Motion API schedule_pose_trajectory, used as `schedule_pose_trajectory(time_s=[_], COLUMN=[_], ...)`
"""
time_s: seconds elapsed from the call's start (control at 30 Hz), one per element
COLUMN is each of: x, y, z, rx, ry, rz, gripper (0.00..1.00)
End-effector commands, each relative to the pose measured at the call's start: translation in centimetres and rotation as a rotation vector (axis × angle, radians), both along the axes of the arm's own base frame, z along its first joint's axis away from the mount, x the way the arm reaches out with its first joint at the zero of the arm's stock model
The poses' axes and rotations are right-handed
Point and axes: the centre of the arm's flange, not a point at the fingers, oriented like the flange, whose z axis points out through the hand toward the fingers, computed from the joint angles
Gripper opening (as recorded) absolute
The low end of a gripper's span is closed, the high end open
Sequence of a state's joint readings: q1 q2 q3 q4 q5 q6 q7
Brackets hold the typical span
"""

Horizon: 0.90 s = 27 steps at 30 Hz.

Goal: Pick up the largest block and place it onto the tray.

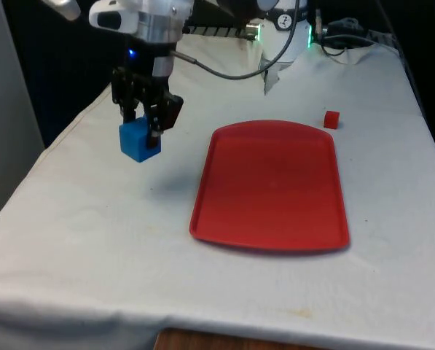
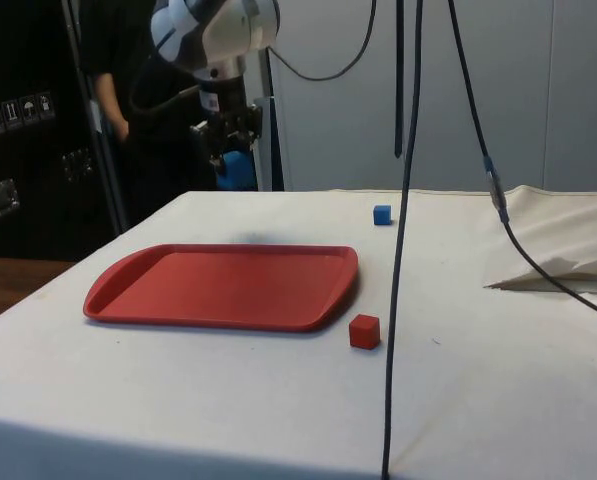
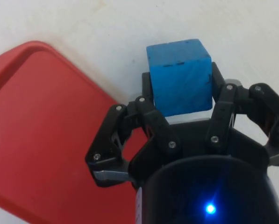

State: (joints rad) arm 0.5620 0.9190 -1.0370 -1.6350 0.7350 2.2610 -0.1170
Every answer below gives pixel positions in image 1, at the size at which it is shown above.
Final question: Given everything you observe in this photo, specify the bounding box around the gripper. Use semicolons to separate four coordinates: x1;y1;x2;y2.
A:
110;38;185;149

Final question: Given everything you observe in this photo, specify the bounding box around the red cube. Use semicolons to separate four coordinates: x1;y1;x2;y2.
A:
323;110;340;130

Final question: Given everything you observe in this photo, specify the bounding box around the red plastic tray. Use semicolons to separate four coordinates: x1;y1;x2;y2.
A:
189;119;350;258

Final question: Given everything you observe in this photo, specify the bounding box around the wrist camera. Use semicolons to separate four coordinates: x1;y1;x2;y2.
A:
88;1;140;34

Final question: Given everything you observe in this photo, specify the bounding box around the black cable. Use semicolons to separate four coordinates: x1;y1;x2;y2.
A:
318;17;380;58
172;0;300;80

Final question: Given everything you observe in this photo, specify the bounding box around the large blue cube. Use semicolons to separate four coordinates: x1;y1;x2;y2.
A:
118;116;163;163

